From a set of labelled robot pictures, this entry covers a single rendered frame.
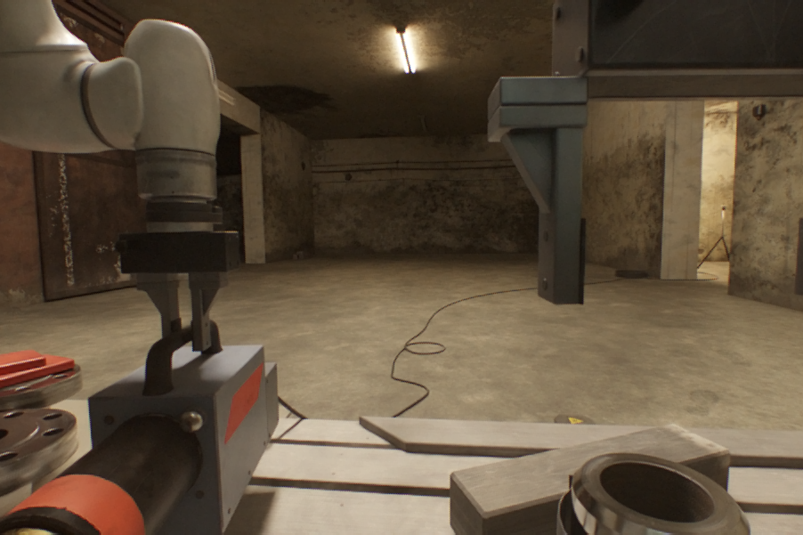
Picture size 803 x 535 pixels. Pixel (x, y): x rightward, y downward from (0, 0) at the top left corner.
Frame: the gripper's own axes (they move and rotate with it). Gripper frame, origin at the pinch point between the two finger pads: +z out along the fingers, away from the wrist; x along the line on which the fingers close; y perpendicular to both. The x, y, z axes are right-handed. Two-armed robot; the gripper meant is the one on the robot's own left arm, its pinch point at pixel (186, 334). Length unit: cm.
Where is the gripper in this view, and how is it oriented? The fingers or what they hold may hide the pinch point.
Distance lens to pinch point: 61.7
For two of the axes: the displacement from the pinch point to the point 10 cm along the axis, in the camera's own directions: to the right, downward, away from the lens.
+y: 0.6, 0.8, -9.9
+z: 0.1, 10.0, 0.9
